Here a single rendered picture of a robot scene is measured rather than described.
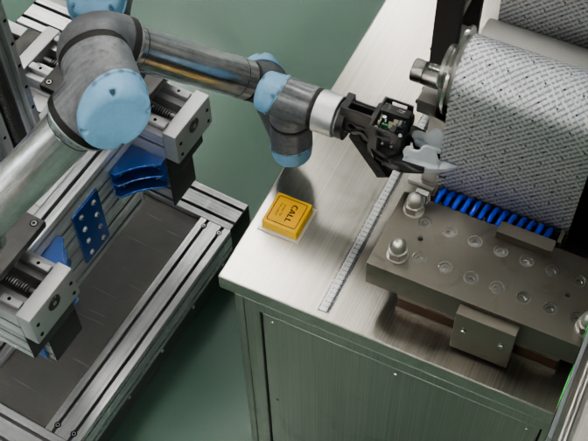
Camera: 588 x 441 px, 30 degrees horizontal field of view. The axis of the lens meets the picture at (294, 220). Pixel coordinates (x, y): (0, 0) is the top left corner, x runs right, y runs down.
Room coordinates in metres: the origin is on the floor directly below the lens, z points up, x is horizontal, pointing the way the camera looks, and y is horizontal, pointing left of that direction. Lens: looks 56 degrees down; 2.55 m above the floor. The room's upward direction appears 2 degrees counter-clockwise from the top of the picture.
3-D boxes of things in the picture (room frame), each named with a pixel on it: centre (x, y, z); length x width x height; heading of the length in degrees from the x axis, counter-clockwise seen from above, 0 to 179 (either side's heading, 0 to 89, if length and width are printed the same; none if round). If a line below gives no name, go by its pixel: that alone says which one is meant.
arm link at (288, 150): (1.25, 0.01, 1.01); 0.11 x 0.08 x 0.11; 19
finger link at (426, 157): (1.10, -0.23, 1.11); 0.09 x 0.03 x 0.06; 62
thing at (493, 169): (1.05, -0.35, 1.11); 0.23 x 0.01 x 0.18; 63
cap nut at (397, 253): (0.96, -0.17, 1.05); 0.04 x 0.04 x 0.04
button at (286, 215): (1.13, 0.01, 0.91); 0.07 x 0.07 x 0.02; 63
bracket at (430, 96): (1.21, -0.25, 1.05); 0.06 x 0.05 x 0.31; 63
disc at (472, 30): (1.16, -0.27, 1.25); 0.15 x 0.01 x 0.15; 153
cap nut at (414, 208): (1.05, -0.20, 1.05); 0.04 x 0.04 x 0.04
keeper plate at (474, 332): (0.84, -0.30, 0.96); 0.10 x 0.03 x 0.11; 63
